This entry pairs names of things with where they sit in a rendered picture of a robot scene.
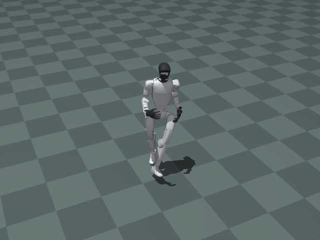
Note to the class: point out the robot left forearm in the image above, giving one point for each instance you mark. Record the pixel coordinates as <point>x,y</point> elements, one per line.
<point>177,102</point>

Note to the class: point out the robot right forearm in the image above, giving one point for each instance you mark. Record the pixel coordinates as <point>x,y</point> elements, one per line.
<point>145,106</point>

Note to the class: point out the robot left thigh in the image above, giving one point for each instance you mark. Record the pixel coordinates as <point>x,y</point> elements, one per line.
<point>168,130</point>

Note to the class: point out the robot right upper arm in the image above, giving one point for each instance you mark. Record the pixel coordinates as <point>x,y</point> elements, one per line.
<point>146,91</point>

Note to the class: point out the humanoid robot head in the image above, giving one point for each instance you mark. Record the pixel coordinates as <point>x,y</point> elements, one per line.
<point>164,68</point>

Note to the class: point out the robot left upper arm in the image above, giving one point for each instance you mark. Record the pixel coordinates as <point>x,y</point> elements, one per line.
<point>176,86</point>

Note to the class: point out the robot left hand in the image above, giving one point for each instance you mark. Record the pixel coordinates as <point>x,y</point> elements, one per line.
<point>179,111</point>

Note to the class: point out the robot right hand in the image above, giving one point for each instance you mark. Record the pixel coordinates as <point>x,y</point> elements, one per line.
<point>152,114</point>

